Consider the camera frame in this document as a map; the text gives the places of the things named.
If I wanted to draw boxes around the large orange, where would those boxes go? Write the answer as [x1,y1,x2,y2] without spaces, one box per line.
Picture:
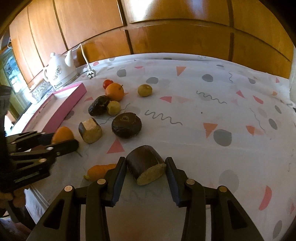
[51,126,74,144]

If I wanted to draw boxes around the cut eggplant piece large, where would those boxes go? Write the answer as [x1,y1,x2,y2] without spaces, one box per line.
[126,145,166,186]

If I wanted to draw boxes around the pink rimmed shallow tray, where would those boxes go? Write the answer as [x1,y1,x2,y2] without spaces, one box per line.
[22,82,87,133]

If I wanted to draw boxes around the small orange carrot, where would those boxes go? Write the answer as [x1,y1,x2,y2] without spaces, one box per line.
[83,164,116,182]

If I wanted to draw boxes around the cut eggplant piece small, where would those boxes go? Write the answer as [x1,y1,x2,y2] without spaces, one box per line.
[78,118,102,144]

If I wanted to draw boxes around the silver ornate tissue box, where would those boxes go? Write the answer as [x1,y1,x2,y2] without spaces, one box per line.
[28,79,52,103]

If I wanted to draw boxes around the glass panel door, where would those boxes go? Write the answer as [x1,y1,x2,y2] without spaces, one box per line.
[1,46,31,120]

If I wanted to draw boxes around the dark wrinkled passion fruit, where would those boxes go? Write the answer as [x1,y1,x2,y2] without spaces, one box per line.
[88,95,110,116]

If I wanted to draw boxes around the white ceramic electric kettle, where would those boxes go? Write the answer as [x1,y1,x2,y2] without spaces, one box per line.
[43,50,78,90]

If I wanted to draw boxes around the yellow-green longan near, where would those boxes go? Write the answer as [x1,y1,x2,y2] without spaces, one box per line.
[107,100,121,116]

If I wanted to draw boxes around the yellow-green longan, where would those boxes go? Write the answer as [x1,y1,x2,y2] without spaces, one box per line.
[107,100,121,116]
[137,84,152,97]

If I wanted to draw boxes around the dark round mangosteen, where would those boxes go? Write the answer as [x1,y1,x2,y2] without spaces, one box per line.
[111,113,142,138]

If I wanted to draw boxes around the patterned white tablecloth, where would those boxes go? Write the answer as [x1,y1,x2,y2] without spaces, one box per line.
[26,54,295,240]

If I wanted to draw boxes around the small orange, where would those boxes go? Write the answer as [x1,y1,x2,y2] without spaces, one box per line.
[105,83,125,101]

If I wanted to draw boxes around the red tomato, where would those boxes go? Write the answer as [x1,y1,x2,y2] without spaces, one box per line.
[103,79,113,89]

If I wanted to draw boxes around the yellow-green longan far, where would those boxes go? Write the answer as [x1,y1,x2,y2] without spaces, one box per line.
[137,84,152,97]

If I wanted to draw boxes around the white power cord with plug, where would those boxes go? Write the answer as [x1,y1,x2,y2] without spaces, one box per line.
[69,43,96,79]

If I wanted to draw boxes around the wooden wall cabinet panels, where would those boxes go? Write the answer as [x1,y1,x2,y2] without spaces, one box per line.
[8,1,294,85]

